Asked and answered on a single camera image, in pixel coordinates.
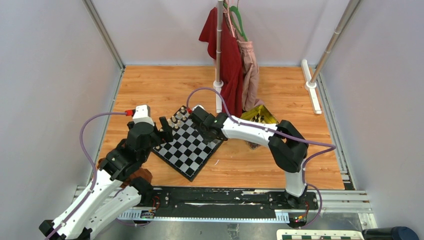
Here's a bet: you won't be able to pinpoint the black white chessboard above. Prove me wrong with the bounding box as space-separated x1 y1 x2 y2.
152 123 223 182

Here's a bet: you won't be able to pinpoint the yellow metal tin tray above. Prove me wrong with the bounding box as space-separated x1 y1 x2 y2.
240 104 280 151

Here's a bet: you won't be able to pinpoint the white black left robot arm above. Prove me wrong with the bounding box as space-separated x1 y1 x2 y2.
39 116 174 240

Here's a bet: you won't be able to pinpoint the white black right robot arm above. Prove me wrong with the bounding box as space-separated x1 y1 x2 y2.
188 106 309 209

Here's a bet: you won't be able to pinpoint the cream chess pieces row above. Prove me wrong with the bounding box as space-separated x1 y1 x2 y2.
153 106 197 155

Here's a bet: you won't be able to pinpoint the black chess pieces in tin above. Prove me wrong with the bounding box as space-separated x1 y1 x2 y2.
250 114 265 123

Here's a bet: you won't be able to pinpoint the brown crumpled cloth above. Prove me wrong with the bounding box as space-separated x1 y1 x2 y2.
96 158 153 188

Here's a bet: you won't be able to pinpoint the white centre rack foot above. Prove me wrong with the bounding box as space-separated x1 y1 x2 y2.
213 80 224 114

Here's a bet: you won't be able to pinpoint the white rack foot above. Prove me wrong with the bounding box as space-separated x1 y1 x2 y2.
301 59 323 115
213 80 224 114

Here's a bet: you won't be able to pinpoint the pink hanging garment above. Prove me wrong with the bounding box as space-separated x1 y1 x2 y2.
223 6 263 112

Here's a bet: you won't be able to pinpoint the white right rack foot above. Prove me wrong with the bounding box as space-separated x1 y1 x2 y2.
301 59 323 115

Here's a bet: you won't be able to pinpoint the silver centre rack pole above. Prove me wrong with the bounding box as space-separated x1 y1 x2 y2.
214 0 224 88

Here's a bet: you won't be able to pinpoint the silver rack pole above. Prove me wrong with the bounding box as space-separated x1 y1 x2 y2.
309 0 362 86
214 0 224 88

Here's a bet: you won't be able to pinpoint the green clothes hanger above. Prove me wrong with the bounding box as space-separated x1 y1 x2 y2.
223 0 249 42

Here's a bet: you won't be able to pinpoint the green white chessboard box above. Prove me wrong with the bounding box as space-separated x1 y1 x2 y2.
276 229 364 240

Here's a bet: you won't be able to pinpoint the silver right rack pole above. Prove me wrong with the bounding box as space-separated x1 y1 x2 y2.
309 0 362 86

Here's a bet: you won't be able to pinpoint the dark blue cylinder object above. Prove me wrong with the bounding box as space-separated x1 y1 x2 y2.
362 226 420 240

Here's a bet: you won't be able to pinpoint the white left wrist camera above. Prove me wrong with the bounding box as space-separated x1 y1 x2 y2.
132 104 155 126

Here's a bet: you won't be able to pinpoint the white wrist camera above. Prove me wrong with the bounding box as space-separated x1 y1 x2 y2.
192 105 207 114
132 104 155 126

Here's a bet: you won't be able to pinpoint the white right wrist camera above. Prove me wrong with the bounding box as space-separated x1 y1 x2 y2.
192 105 207 114

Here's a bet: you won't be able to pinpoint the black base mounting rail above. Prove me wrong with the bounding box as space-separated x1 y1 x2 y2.
137 186 322 222

